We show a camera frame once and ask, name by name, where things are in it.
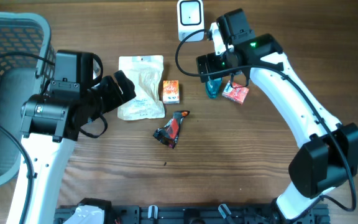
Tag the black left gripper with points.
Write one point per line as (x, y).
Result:
(115, 97)

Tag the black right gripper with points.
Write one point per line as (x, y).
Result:
(212, 60)

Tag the blue liquid plastic bottle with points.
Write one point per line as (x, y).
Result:
(212, 87)

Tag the white plastic pouch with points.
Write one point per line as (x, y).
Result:
(145, 72)

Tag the red white small box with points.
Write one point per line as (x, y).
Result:
(235, 92)

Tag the orange snack packet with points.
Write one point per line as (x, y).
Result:
(171, 93)

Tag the red dark small package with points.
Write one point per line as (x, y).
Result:
(168, 135)

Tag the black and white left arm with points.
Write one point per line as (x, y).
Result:
(51, 123)

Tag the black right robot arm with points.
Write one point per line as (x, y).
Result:
(327, 154)

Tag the white barcode scanner box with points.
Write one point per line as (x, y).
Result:
(190, 17)

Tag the grey plastic mesh basket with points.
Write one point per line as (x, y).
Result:
(25, 50)

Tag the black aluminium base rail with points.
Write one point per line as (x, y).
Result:
(246, 214)

